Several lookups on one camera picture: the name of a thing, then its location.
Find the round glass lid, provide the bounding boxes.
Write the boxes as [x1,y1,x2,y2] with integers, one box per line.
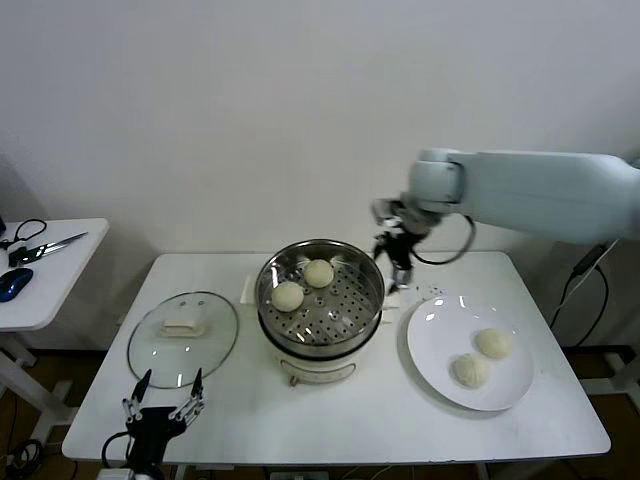
[126,291,240,390]

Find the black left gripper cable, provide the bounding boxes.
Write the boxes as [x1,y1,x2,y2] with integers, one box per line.
[101,430,132,469]

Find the white round plate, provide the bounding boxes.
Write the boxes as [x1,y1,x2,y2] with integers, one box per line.
[405,295,535,413]

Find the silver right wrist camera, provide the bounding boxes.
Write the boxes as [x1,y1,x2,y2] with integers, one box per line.
[370,198,406,221]

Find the white steamed baozi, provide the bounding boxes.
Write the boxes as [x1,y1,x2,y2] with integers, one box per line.
[452,352,491,390]
[474,328,514,360]
[303,258,335,290]
[271,281,305,313]

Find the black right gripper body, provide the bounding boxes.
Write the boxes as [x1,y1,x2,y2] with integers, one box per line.
[383,230,417,274]

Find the black handled scissors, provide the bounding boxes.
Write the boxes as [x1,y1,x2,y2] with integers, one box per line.
[7,232,89,268]

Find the blue computer mouse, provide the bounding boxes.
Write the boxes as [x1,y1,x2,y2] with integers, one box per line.
[0,268,34,304]

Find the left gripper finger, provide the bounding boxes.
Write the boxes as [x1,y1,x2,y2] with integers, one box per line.
[122,368,153,424]
[169,368,208,427]

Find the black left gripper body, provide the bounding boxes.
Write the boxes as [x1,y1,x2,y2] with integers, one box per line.
[124,406,189,464]

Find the white side table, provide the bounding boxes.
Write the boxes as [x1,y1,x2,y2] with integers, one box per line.
[0,217,110,441]

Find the stainless steel steamer basket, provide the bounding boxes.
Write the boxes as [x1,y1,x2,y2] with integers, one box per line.
[240,238,401,359]

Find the black floor cable bundle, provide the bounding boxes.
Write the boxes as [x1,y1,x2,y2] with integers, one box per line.
[0,438,47,480]

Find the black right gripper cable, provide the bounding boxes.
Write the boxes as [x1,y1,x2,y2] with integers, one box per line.
[412,214,476,265]

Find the cream electric cooker base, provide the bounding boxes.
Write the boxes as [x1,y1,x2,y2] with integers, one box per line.
[257,304,396,389]

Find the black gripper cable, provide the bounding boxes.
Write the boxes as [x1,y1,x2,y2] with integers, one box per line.
[412,214,476,265]
[101,430,132,469]

